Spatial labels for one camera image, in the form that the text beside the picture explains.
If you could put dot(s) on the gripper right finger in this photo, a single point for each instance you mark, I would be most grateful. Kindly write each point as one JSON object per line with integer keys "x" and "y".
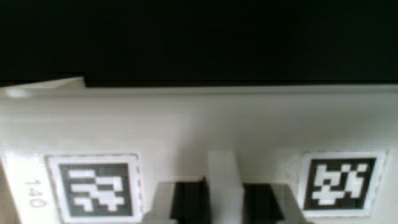
{"x": 271, "y": 206}

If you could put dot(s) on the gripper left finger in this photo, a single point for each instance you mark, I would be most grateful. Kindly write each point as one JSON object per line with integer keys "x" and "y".
{"x": 181, "y": 203}

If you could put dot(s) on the white cabinet body box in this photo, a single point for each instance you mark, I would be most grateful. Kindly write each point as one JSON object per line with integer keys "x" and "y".
{"x": 22, "y": 90}

